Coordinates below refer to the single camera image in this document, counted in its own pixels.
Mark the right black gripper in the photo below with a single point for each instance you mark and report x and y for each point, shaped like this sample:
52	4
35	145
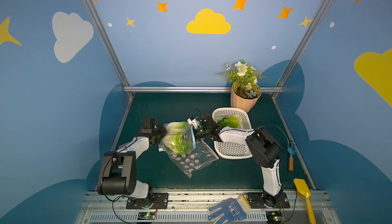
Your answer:
200	130

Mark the potted artificial flower plant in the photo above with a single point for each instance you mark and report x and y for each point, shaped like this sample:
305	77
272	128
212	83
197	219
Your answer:
245	90

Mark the pink-zip dotted zip-top bag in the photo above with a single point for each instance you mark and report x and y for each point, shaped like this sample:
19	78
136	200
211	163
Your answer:
201	157

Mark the yellow plastic shovel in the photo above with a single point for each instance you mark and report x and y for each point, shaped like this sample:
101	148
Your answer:
303	189

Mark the green chinese cabbage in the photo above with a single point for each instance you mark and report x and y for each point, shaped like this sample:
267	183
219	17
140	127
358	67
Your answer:
177	127
179	143
232	121

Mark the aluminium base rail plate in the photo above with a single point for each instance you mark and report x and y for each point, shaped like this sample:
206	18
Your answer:
190	206

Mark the blue dotted work glove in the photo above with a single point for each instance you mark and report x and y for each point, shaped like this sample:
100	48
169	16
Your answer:
229	210

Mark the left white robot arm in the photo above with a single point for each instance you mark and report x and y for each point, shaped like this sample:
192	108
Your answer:
118	175

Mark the white perforated plastic basket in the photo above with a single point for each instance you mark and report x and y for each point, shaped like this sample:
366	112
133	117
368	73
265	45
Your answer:
233	145

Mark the blue garden fork wooden handle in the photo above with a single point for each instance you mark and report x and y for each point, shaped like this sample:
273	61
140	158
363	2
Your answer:
292	151

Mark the blue-zip bag with cabbages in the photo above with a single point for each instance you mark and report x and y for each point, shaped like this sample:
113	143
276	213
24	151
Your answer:
162	147

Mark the aluminium frame back rail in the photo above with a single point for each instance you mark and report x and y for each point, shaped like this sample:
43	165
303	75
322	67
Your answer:
174	89

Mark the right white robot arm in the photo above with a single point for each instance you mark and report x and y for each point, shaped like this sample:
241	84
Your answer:
264	148

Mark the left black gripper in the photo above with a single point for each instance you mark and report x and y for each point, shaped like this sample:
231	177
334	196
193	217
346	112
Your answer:
160	133

